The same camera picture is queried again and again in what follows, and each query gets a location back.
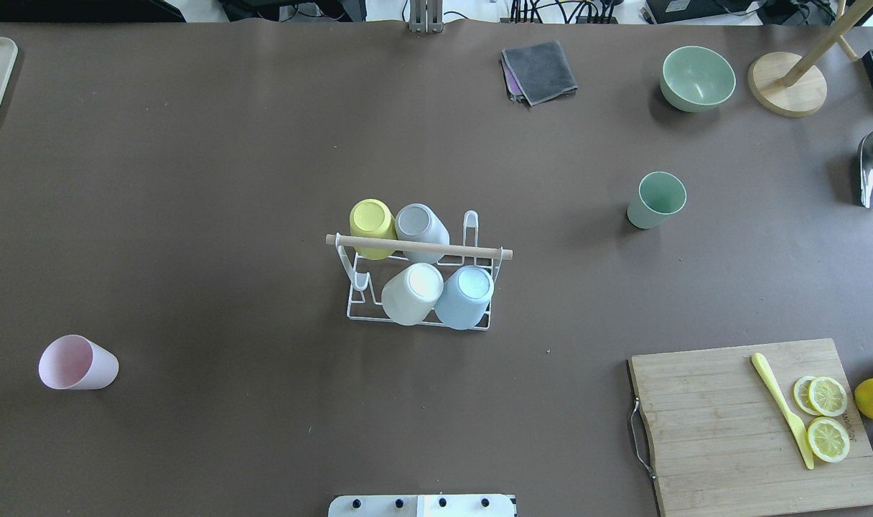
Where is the wooden mug tree stand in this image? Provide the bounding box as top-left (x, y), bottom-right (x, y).
top-left (747, 1), bottom-right (873, 118)

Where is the green bowl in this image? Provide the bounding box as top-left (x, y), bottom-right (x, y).
top-left (659, 46), bottom-right (737, 113)

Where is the grey plastic cup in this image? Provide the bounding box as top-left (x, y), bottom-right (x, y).
top-left (395, 203), bottom-right (450, 245)

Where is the pink plastic cup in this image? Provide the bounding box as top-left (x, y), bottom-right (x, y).
top-left (37, 335), bottom-right (119, 390)

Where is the green plastic cup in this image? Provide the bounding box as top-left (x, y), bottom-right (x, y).
top-left (627, 171), bottom-right (687, 229)

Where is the light blue plastic cup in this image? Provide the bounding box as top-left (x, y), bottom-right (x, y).
top-left (434, 266), bottom-right (495, 330)

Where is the bamboo cutting board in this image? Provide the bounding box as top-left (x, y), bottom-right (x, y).
top-left (629, 338), bottom-right (873, 516)

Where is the lemon slice lower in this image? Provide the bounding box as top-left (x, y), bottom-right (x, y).
top-left (807, 416), bottom-right (851, 462)

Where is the lemon slice upper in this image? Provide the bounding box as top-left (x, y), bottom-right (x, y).
top-left (792, 376), bottom-right (848, 418)

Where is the white plastic cup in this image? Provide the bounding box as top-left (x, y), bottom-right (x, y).
top-left (382, 263), bottom-right (444, 326)

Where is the lemon slice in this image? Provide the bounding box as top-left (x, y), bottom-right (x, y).
top-left (807, 416), bottom-right (851, 462)
top-left (792, 376), bottom-right (848, 418)

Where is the white wire cup holder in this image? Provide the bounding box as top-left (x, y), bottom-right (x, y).
top-left (325, 210), bottom-right (513, 324)

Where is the grey folded cloth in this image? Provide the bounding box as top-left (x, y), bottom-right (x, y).
top-left (501, 39), bottom-right (578, 107)

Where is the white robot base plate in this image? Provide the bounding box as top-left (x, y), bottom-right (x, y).
top-left (327, 493), bottom-right (518, 516)

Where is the yellow plastic knife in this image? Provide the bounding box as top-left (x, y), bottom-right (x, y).
top-left (751, 353), bottom-right (815, 470)

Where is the yellow plastic cup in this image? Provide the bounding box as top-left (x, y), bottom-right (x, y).
top-left (349, 197), bottom-right (397, 240)

